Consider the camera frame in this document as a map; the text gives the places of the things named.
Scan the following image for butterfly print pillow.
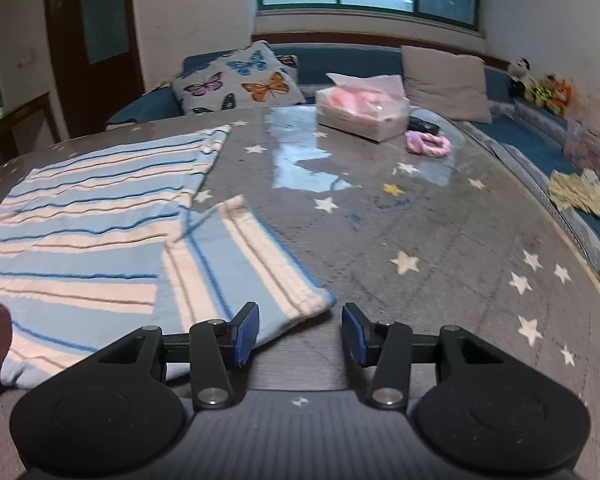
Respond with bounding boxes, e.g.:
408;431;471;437
172;41;307;116

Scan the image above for beige pillow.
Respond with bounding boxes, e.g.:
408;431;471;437
401;45;493;124

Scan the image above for pink tissue box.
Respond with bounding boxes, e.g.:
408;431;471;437
315;72;412;143

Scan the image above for pale yellow cloth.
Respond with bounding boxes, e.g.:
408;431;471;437
550;169;600;233

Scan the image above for blue sofa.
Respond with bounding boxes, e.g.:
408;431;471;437
105;42;600;268

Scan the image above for clear plastic container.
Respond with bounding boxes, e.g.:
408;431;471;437
562;120;600;181

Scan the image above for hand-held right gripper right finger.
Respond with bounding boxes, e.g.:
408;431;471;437
341;302;501;409

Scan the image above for plush toys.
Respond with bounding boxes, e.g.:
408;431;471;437
535;74;576;116

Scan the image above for small black object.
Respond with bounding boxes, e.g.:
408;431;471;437
410;116;441;136

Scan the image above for dark wooden door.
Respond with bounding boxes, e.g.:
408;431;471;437
44;0;146;138

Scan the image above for pink scrunchie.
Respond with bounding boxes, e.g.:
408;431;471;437
405;130;452;157

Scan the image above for panda plush toy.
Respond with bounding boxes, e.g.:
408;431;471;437
509;57;536;98

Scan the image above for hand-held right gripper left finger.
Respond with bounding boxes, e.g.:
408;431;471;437
96;302;261;411

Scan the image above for blue cream striped shirt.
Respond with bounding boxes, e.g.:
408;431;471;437
0;125;337;391

